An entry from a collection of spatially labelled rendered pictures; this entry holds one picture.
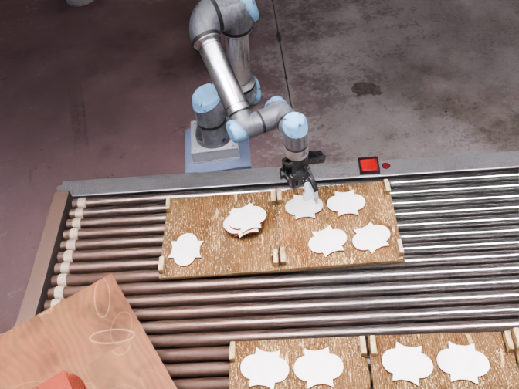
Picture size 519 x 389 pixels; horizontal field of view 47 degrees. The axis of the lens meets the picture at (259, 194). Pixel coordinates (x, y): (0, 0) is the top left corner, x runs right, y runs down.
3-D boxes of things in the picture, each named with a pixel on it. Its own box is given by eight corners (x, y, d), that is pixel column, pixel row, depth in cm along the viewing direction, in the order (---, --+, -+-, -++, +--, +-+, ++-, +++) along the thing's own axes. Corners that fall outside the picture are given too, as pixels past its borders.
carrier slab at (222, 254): (168, 201, 224) (167, 198, 223) (276, 193, 221) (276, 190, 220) (159, 280, 202) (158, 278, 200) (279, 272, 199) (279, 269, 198)
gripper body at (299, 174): (279, 180, 202) (277, 155, 193) (299, 167, 205) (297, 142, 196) (294, 192, 198) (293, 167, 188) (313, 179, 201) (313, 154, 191)
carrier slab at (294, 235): (276, 192, 222) (276, 190, 220) (387, 183, 219) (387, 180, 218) (281, 272, 199) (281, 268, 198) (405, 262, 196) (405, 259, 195)
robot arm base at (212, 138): (197, 123, 248) (193, 106, 240) (232, 121, 247) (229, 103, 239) (195, 150, 238) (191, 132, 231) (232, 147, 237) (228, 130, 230)
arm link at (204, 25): (175, 1, 188) (236, 139, 181) (207, -9, 190) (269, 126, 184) (175, 19, 199) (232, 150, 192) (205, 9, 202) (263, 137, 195)
